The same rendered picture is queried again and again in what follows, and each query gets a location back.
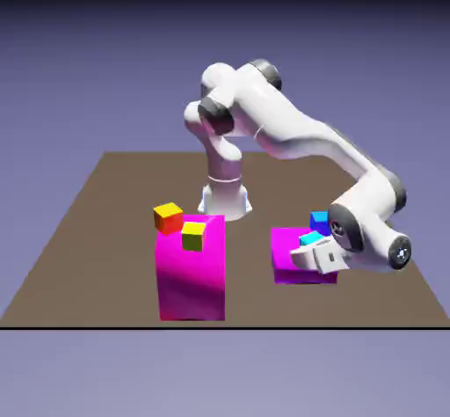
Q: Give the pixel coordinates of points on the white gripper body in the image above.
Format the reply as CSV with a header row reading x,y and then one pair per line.
x,y
306,256

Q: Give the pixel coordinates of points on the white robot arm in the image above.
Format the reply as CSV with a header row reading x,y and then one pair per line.
x,y
281,121

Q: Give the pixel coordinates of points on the small cyan cube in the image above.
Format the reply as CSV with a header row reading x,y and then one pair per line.
x,y
310,238

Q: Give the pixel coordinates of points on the small blue cube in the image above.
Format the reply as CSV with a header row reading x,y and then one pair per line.
x,y
319,222

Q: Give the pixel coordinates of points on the small yellow cube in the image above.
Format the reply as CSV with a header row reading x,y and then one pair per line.
x,y
193,237

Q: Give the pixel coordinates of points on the small orange cube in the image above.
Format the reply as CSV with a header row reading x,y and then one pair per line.
x,y
168,218

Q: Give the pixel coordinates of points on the low large magenta box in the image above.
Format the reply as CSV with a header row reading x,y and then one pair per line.
x,y
286,248

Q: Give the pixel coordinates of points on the tall large magenta box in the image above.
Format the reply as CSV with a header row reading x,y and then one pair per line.
x,y
191,276

